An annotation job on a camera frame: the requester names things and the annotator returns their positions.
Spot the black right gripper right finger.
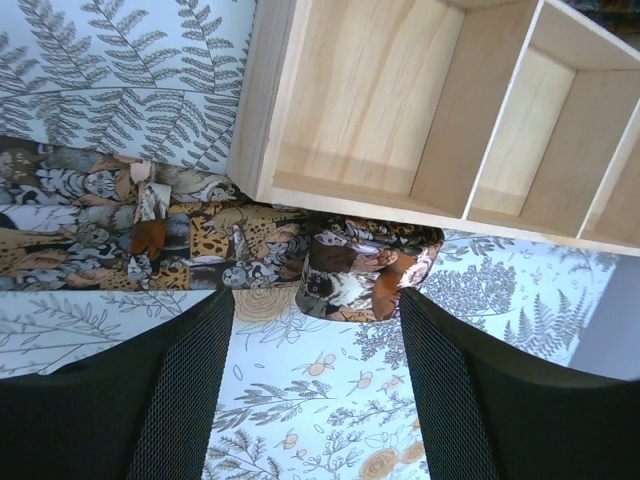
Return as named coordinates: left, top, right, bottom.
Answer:
left=399, top=288, right=639, bottom=480

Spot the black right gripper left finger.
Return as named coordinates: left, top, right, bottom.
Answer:
left=1, top=289, right=235, bottom=479

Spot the brown cat print tie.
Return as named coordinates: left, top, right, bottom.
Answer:
left=1, top=137, right=444, bottom=322

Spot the wooden compartment organizer box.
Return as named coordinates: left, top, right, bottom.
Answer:
left=228, top=1, right=639, bottom=255

